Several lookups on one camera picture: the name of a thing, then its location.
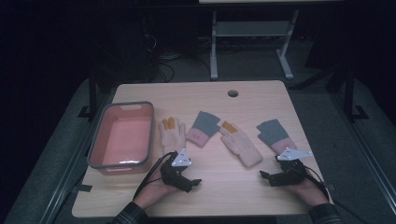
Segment person's right hand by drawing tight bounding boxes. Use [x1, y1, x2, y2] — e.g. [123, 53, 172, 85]
[286, 169, 330, 208]

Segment dark tape strip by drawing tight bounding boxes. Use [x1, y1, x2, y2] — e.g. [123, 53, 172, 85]
[73, 184, 93, 193]

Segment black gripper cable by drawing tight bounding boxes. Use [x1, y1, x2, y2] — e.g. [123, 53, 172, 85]
[300, 163, 373, 224]
[133, 151, 176, 201]

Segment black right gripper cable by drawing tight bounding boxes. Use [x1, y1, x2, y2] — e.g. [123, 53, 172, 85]
[300, 163, 373, 224]

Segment pink plastic bin grey rim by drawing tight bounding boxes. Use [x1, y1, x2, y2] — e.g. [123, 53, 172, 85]
[87, 101, 156, 175]

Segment white metal desk frame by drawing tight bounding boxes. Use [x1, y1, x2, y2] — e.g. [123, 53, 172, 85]
[199, 0, 344, 81]

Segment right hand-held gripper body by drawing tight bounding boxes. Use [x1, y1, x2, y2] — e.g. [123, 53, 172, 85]
[275, 147, 313, 187]

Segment black floor cables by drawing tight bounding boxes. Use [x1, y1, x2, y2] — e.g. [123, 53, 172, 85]
[143, 32, 213, 84]

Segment black metal stand post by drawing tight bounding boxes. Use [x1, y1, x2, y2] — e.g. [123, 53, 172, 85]
[343, 63, 370, 123]
[78, 66, 99, 121]

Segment metal floor rail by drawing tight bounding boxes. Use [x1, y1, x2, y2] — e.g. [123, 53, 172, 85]
[38, 94, 110, 224]
[331, 91, 396, 216]

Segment cream glove orange fingertips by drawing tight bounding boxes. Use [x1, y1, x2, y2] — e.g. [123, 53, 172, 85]
[158, 117, 187, 156]
[219, 120, 263, 168]

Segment grey and pink fingerless glove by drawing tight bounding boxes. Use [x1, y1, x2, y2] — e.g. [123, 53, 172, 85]
[185, 110, 221, 148]
[256, 119, 298, 156]

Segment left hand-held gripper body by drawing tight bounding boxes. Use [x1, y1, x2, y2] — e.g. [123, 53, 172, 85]
[160, 148, 193, 191]

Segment person's left hand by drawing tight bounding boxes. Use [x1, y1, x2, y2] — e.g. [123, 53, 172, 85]
[134, 167, 183, 210]

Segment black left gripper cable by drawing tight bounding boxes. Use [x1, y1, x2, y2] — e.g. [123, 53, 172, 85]
[133, 151, 176, 201]

